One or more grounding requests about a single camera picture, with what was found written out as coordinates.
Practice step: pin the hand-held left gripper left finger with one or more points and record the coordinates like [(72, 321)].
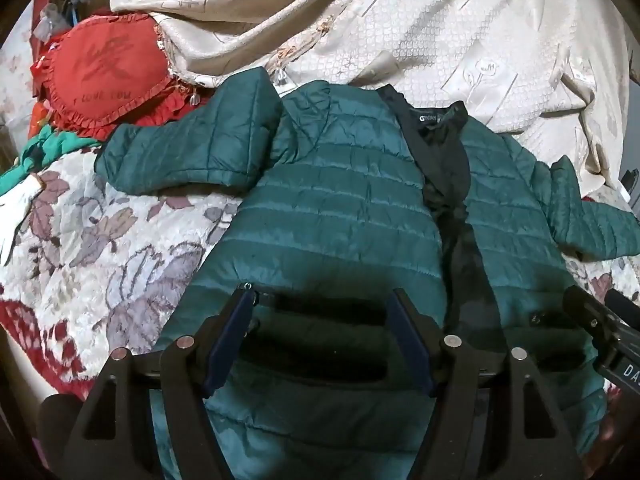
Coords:
[(232, 332)]

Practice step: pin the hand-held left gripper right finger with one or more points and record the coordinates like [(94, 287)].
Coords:
[(411, 332)]

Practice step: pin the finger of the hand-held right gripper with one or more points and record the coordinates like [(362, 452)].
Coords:
[(582, 305)]

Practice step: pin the green quilted puffer jacket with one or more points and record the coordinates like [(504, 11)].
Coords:
[(345, 210)]

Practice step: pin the floral red and white blanket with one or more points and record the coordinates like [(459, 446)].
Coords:
[(100, 270)]

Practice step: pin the white cloth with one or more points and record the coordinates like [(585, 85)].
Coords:
[(15, 210)]

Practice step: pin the green cloth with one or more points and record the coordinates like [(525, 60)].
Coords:
[(47, 152)]

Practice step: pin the red frilled heart pillow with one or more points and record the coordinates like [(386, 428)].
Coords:
[(107, 75)]

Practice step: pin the beige embroidered bedspread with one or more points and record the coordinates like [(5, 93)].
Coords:
[(400, 25)]

